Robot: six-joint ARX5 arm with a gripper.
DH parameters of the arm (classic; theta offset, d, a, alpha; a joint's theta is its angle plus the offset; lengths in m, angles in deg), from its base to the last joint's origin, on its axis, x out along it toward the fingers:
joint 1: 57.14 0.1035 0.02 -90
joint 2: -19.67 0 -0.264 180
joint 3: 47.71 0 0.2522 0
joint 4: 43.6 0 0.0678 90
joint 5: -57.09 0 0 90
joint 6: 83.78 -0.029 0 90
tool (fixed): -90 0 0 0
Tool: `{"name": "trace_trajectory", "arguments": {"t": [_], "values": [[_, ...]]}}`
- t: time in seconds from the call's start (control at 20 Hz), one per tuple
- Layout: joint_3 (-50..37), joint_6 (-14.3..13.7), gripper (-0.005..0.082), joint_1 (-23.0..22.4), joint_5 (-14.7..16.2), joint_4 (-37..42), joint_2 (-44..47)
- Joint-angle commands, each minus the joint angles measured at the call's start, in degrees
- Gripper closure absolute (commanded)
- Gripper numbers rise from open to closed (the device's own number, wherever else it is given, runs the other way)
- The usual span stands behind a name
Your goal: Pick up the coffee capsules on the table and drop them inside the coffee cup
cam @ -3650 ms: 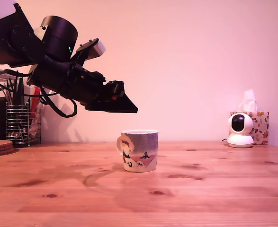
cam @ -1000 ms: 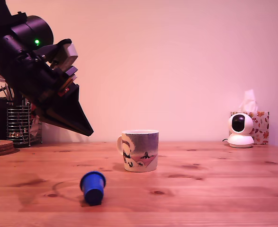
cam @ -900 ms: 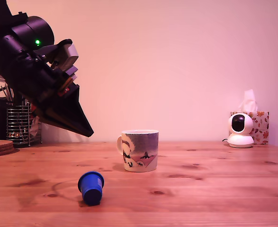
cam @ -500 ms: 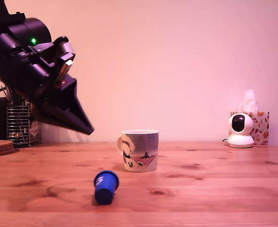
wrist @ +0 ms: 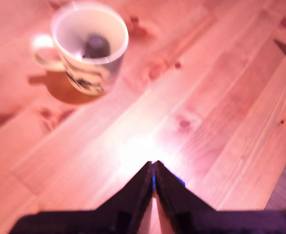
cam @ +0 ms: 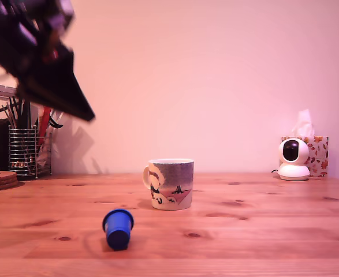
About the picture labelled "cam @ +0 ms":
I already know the wooden utensil handle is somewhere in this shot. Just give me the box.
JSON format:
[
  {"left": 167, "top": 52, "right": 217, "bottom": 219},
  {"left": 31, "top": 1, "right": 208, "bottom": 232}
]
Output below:
[{"left": 1, "top": 103, "right": 17, "bottom": 129}]

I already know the red utensil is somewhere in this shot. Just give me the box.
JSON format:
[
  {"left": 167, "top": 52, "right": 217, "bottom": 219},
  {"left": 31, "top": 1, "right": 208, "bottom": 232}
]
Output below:
[{"left": 38, "top": 106, "right": 53, "bottom": 139}]

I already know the white plastic packet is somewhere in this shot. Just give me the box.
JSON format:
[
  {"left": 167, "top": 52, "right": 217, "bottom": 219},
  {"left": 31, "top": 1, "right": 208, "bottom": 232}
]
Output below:
[{"left": 37, "top": 128, "right": 53, "bottom": 168}]

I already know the black and metal peeler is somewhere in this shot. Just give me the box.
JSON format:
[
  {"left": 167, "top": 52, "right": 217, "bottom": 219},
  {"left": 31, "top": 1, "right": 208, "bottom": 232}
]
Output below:
[{"left": 49, "top": 110, "right": 65, "bottom": 129}]

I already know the grey wall rail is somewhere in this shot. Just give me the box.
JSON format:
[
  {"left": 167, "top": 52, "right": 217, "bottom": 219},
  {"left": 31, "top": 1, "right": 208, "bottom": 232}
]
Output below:
[{"left": 0, "top": 82, "right": 18, "bottom": 99}]

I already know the white tissue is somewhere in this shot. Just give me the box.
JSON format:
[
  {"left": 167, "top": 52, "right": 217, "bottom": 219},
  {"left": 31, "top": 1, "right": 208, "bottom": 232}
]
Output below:
[{"left": 290, "top": 108, "right": 315, "bottom": 137}]

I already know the black spatula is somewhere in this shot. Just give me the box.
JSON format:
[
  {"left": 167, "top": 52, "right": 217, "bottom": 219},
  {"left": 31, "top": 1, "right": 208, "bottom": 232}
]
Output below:
[{"left": 21, "top": 99, "right": 33, "bottom": 129}]

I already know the small white round camera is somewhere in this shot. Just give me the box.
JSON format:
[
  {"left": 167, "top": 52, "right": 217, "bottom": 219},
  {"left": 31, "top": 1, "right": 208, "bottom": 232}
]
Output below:
[{"left": 278, "top": 137, "right": 311, "bottom": 182}]

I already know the metal wire utensil rack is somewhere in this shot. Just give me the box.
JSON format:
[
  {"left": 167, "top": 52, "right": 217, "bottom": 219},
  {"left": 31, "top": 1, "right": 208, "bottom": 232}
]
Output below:
[{"left": 8, "top": 125, "right": 53, "bottom": 181}]

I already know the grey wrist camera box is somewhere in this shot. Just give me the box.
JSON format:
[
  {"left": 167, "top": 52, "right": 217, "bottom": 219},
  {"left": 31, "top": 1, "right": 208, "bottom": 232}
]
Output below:
[{"left": 49, "top": 0, "right": 75, "bottom": 29}]

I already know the blue coffee capsule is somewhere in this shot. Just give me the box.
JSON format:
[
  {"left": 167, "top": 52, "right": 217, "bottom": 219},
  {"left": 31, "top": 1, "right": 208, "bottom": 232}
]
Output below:
[{"left": 102, "top": 208, "right": 135, "bottom": 251}]

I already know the printed picture coffee mug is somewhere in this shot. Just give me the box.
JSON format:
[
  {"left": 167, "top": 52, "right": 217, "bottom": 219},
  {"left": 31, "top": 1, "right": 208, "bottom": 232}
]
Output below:
[{"left": 143, "top": 158, "right": 195, "bottom": 211}]

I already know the leaf print tissue box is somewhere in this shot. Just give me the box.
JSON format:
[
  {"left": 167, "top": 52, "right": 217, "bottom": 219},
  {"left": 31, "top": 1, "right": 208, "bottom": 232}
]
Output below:
[{"left": 281, "top": 136, "right": 330, "bottom": 178}]

